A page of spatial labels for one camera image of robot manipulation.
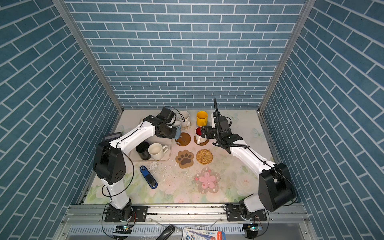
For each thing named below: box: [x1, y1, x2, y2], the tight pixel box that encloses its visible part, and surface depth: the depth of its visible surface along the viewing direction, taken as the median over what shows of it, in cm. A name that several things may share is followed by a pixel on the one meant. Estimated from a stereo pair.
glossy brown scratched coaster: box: [175, 132, 191, 147], surface depth 104 cm
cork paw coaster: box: [175, 149, 194, 169], surface depth 96 cm
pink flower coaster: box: [194, 167, 221, 194], surface depth 86 cm
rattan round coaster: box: [196, 149, 213, 165], surface depth 96 cm
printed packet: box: [182, 228, 226, 240], surface depth 69 cm
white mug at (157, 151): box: [148, 142, 169, 161], surface depth 91 cm
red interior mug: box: [195, 126, 208, 145], surface depth 98 cm
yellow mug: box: [196, 111, 208, 127], surface depth 105 cm
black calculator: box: [104, 132, 123, 141], surface depth 103 cm
